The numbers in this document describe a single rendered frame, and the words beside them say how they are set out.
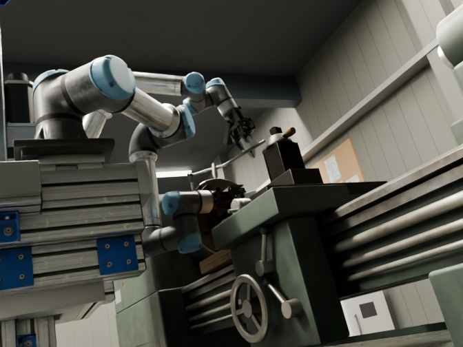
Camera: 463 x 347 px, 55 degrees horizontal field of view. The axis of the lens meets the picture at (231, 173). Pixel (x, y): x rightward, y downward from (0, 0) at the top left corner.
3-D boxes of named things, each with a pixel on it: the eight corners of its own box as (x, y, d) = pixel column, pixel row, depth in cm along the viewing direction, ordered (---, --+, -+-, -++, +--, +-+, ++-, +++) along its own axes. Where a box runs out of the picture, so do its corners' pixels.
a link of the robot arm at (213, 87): (203, 89, 190) (220, 81, 191) (215, 111, 188) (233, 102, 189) (203, 82, 182) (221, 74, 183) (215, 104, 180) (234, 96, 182)
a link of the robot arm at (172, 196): (163, 222, 139) (158, 196, 142) (194, 219, 145) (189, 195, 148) (172, 213, 133) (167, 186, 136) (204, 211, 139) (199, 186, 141)
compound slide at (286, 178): (254, 212, 129) (250, 196, 131) (282, 210, 135) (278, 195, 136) (295, 186, 113) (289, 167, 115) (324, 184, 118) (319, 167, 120)
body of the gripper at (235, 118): (244, 133, 176) (229, 108, 178) (233, 143, 183) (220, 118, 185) (257, 129, 181) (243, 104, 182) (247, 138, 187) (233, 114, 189)
